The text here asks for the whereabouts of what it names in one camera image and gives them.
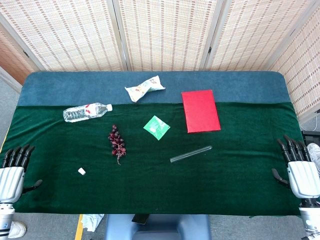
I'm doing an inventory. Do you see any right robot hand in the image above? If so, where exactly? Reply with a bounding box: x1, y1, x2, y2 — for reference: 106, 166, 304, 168
271, 134, 320, 200

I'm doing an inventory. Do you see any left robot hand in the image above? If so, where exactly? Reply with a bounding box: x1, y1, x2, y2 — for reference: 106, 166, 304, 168
0, 143, 43, 204

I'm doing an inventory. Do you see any clear glass test tube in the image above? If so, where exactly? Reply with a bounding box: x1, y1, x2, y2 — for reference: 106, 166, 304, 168
169, 145, 213, 164

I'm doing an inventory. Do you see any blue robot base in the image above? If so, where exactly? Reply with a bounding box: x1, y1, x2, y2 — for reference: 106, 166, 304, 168
103, 213, 211, 240

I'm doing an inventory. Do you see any black box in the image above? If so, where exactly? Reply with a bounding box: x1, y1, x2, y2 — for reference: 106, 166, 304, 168
301, 129, 320, 149

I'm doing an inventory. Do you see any white crumpled rag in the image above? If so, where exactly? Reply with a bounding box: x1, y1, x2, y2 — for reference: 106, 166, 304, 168
81, 213, 105, 233

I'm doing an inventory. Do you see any clear plastic water bottle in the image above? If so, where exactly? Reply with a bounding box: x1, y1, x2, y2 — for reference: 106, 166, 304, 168
62, 102, 113, 123

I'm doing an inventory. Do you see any woven bamboo screen panel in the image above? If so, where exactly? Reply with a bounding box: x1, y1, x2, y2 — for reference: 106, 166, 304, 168
0, 14, 46, 87
112, 0, 225, 73
0, 0, 131, 73
264, 0, 320, 119
203, 0, 320, 73

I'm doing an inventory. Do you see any dark red grape bunch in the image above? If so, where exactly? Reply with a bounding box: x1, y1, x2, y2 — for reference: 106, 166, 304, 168
108, 124, 127, 166

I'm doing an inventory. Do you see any blue table cover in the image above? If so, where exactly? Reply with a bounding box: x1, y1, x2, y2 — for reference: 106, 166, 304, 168
17, 71, 291, 107

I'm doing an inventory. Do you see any red flat folder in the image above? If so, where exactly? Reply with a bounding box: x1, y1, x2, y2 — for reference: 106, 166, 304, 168
181, 89, 222, 134

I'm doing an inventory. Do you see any black flat device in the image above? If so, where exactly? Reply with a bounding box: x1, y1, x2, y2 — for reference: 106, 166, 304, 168
131, 213, 150, 225

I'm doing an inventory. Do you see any dark green velvet cloth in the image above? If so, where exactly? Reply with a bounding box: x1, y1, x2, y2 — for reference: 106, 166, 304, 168
0, 101, 302, 217

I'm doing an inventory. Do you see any green square sachet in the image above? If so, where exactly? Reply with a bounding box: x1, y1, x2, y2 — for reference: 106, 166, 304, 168
143, 115, 171, 141

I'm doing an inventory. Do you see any white crumpled snack bag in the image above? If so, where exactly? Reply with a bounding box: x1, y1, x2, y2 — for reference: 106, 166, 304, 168
124, 75, 166, 103

